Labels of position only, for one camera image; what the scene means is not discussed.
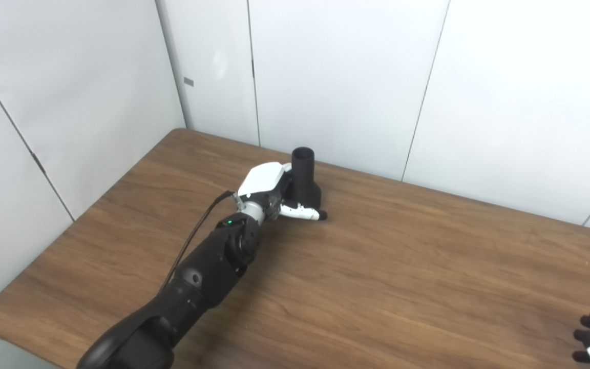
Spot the white and black left hand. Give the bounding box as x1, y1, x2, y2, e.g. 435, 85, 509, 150
237, 162, 328, 222

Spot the black nozzle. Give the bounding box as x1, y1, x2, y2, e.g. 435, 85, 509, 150
284, 147, 323, 211

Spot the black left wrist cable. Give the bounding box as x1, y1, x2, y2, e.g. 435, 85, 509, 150
159, 190, 237, 293

